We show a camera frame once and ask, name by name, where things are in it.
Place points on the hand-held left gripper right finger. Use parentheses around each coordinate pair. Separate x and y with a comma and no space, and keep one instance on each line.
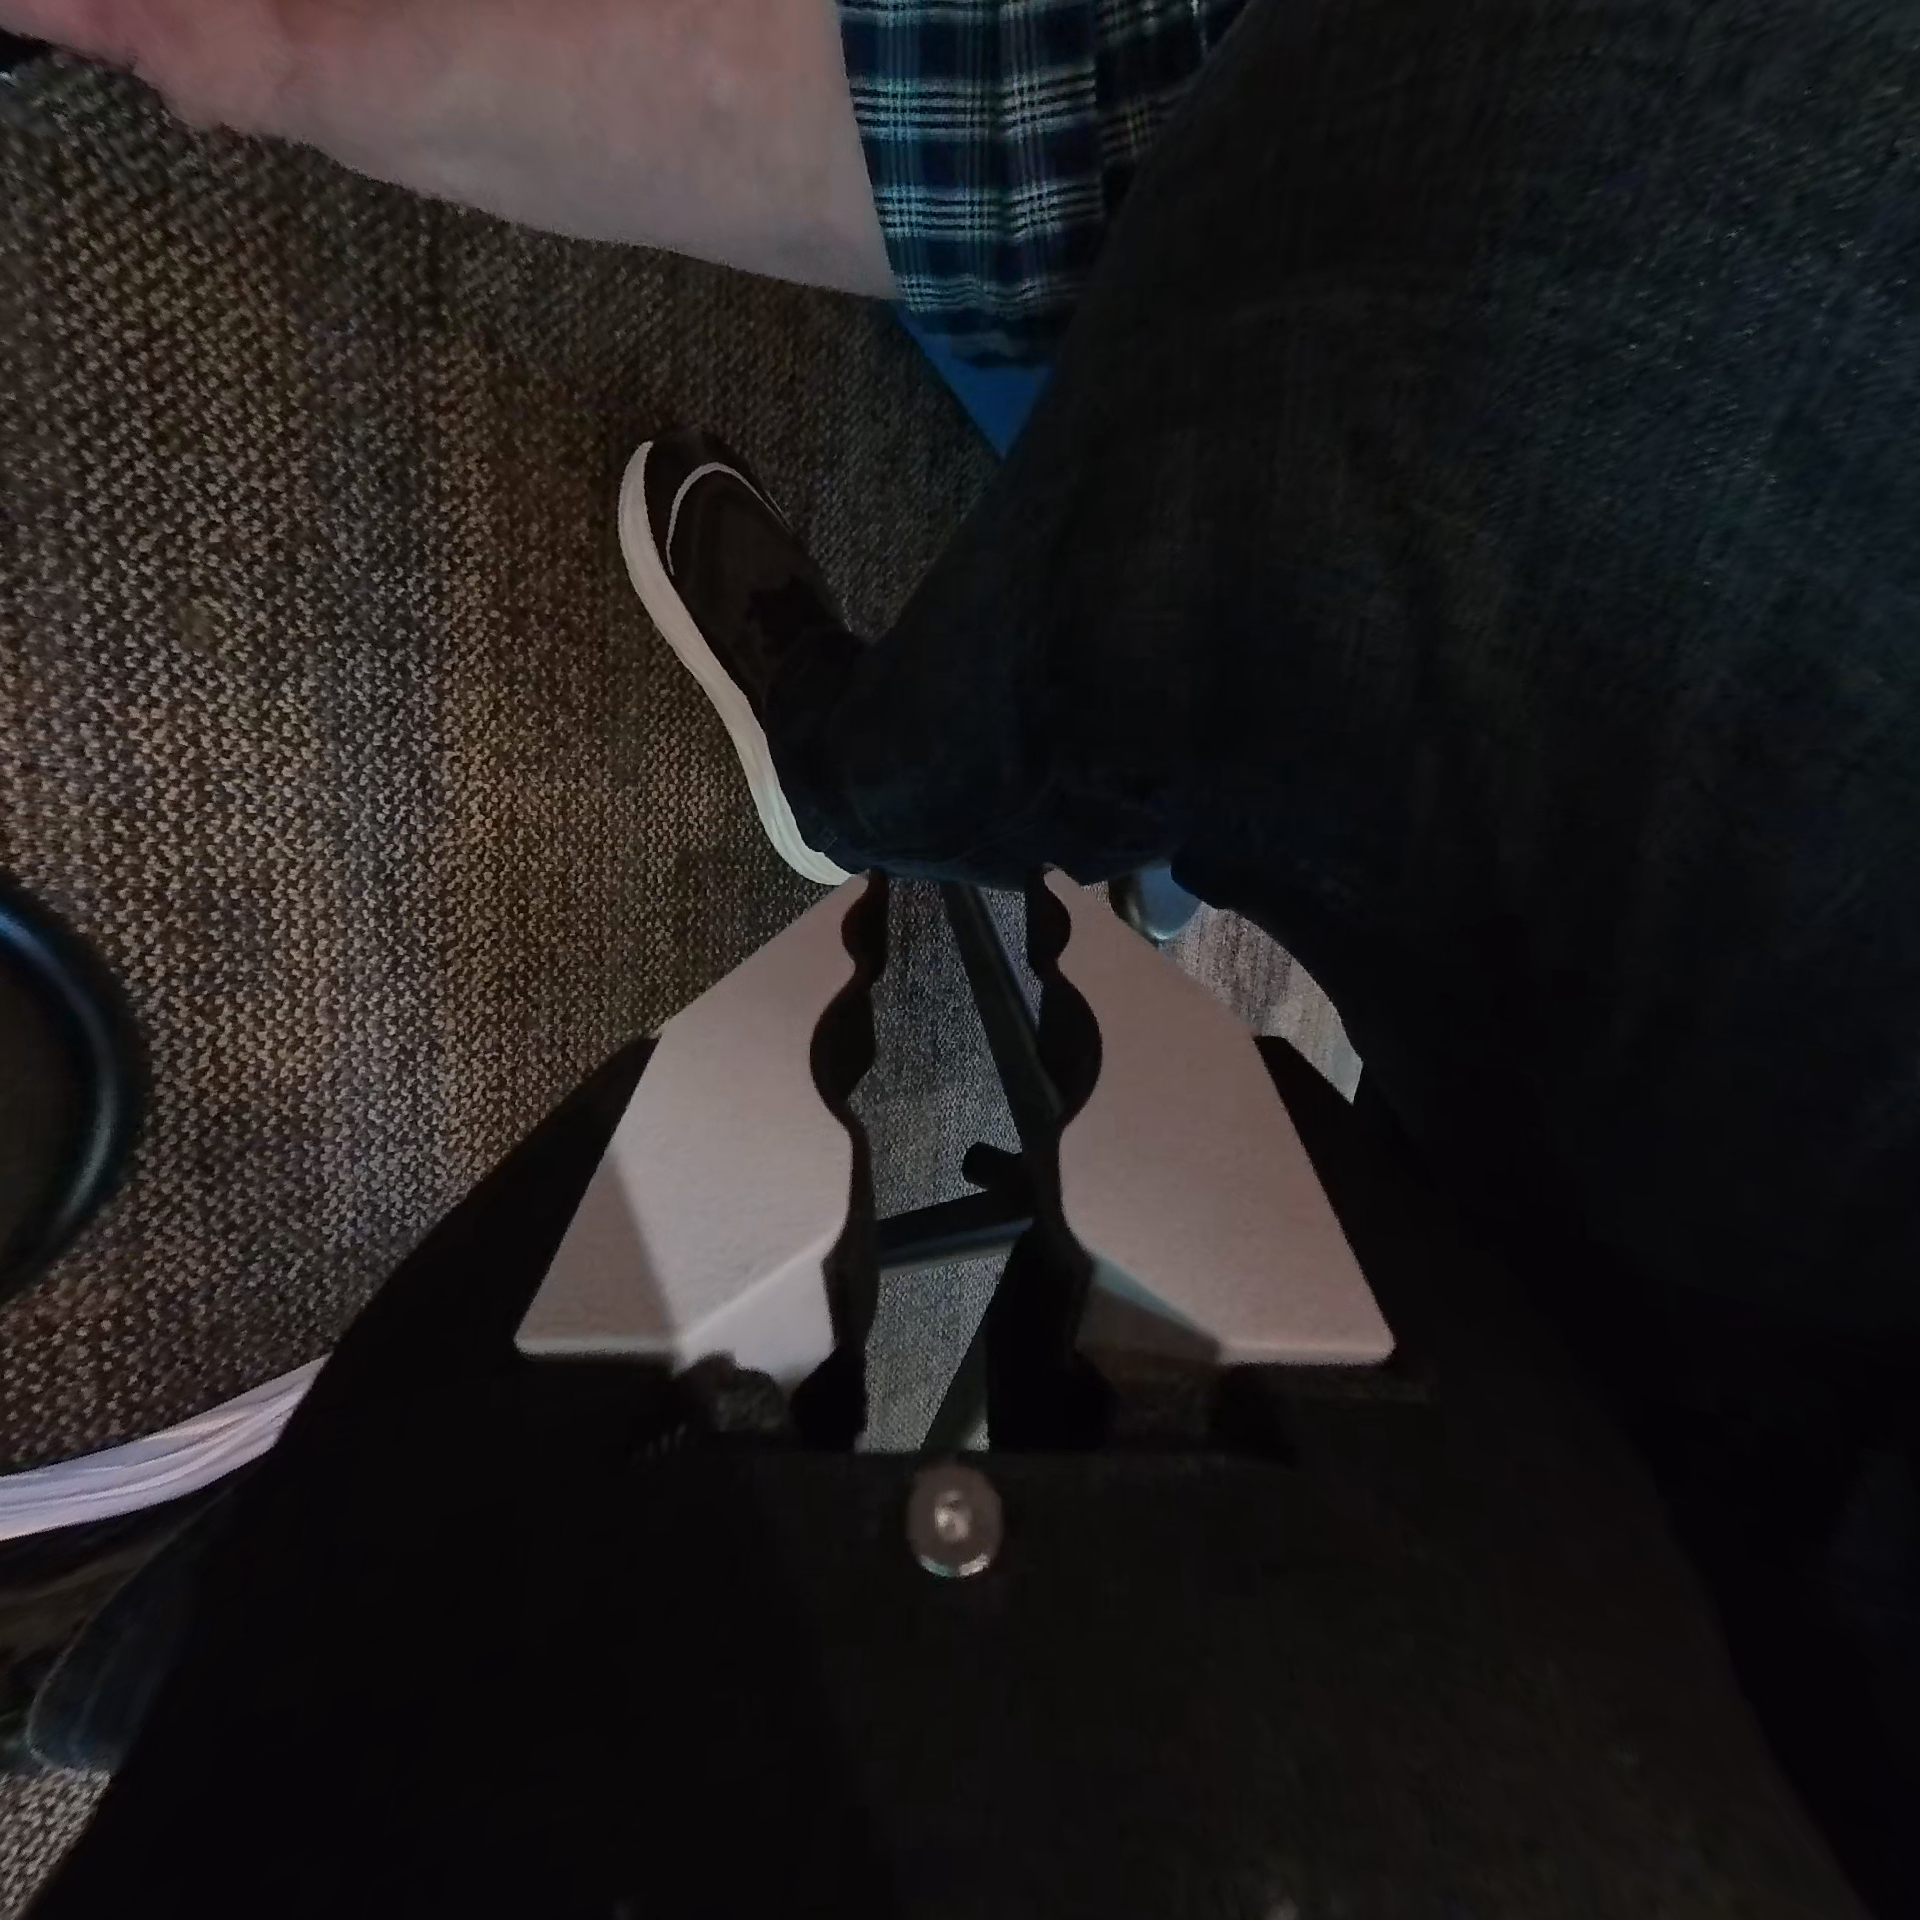
(1229,1199)

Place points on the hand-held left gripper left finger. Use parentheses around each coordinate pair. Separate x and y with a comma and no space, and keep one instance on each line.
(674,1199)

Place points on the person's right forearm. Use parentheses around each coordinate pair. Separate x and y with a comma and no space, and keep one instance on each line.
(452,120)

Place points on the black chair base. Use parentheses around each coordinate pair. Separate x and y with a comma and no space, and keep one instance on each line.
(982,960)

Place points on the black white-soled shoe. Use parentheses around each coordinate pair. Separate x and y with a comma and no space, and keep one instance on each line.
(153,1465)
(736,558)

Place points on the person's dark trousers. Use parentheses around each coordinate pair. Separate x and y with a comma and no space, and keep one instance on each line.
(1503,598)

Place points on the blue chair seat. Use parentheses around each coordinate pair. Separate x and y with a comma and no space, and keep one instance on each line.
(1001,386)

